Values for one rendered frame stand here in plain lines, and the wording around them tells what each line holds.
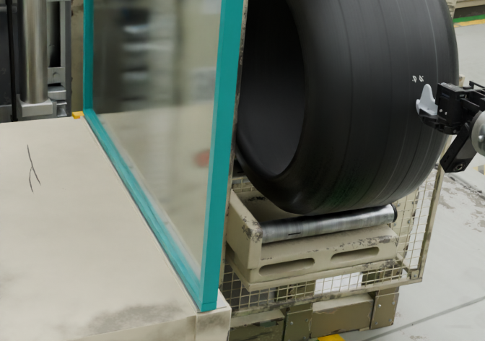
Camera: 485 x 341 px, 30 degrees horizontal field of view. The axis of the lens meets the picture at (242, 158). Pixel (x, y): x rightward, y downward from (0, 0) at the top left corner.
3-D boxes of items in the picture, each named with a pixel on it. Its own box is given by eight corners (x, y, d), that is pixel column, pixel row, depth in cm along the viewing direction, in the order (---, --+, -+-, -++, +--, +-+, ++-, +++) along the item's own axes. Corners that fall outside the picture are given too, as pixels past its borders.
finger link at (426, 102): (421, 76, 167) (450, 90, 160) (418, 107, 170) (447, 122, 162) (407, 77, 166) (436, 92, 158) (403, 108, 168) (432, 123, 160)
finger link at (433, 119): (434, 105, 165) (463, 120, 157) (434, 115, 165) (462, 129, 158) (413, 108, 163) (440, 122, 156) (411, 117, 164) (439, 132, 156)
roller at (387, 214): (252, 249, 187) (254, 230, 185) (243, 238, 191) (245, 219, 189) (396, 226, 200) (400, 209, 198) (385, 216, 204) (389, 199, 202)
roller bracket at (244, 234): (247, 272, 185) (251, 230, 180) (182, 179, 217) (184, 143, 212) (262, 269, 186) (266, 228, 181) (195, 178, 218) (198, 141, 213)
